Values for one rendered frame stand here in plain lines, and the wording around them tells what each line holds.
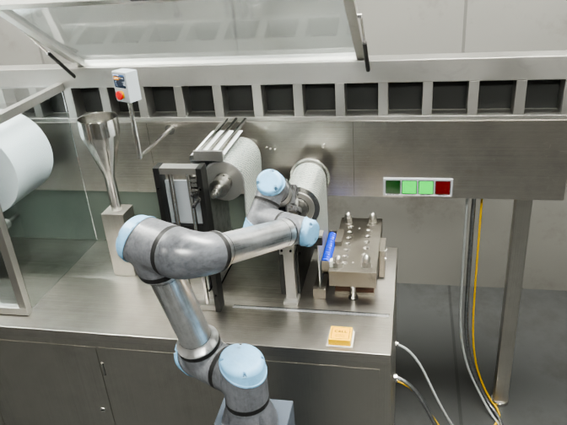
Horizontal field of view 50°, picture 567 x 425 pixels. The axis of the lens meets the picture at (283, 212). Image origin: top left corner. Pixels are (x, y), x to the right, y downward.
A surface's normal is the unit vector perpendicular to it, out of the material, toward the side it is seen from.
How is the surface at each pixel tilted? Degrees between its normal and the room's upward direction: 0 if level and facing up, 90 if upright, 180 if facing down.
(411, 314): 0
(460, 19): 90
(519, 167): 90
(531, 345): 0
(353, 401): 90
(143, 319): 0
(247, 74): 90
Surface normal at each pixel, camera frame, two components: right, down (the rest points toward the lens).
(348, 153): -0.19, 0.45
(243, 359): 0.04, -0.86
